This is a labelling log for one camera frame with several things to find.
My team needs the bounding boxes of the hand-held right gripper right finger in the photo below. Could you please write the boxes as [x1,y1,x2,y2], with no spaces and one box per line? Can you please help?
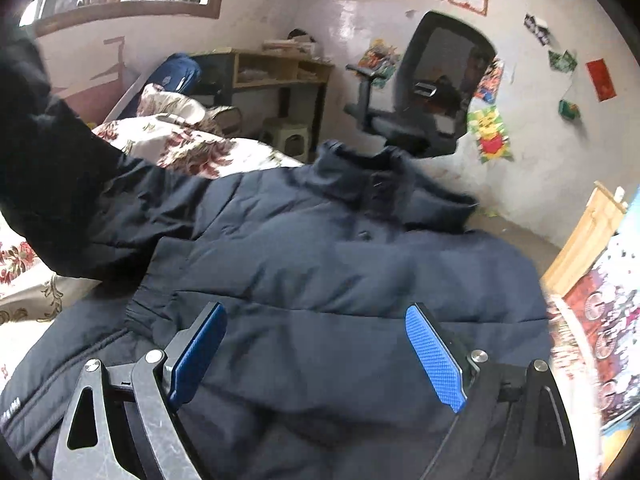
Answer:
[404,301,581,480]

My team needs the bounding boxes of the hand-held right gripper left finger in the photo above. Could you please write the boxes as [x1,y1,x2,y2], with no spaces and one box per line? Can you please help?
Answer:
[52,301,228,480]

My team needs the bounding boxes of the navy blue padded jacket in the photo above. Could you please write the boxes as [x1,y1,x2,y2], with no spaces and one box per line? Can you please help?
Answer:
[0,140,556,480]

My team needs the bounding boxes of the person's left forearm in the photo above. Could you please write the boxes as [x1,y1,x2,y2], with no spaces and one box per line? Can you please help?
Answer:
[0,35,131,281]

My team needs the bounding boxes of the floral bed cover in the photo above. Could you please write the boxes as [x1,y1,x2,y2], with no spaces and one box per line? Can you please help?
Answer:
[0,82,306,396]

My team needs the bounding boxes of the grey cushion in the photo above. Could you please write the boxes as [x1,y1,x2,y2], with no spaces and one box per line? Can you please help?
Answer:
[207,106,244,137]

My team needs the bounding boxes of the green plastic stool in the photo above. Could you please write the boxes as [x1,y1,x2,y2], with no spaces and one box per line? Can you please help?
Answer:
[260,117,311,158]

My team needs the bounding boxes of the blue backpack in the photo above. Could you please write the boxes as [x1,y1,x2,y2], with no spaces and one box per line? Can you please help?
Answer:
[150,53,203,96]

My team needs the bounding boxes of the black mesh office chair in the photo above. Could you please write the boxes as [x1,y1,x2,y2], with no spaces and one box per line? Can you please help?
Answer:
[344,10,498,158]

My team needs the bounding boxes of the wooden desk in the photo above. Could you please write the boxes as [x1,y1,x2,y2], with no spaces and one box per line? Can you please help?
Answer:
[192,47,336,161]

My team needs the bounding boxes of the red envelope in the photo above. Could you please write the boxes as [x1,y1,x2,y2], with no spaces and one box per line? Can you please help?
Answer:
[586,59,617,102]

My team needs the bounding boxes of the stack of papers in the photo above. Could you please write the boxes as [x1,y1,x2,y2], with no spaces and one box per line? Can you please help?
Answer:
[262,37,321,56]

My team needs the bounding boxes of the black and white photo cards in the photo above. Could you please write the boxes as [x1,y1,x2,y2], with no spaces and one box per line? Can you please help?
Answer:
[524,12,551,46]

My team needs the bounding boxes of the yellow bear wall poster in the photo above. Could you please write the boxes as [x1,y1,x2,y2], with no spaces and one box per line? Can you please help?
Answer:
[467,105,514,163]

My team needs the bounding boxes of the white bed frame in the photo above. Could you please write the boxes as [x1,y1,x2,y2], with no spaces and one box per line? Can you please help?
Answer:
[102,67,151,126]

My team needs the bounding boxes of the cartoon figure wall poster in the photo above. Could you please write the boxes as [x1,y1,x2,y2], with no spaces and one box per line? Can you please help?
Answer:
[475,57,505,106]

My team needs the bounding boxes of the colourful comic wall poster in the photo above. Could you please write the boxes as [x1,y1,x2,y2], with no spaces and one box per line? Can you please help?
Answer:
[366,40,402,89]

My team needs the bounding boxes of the green wall poster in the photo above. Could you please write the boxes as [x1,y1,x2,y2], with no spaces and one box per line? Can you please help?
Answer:
[548,50,578,72]

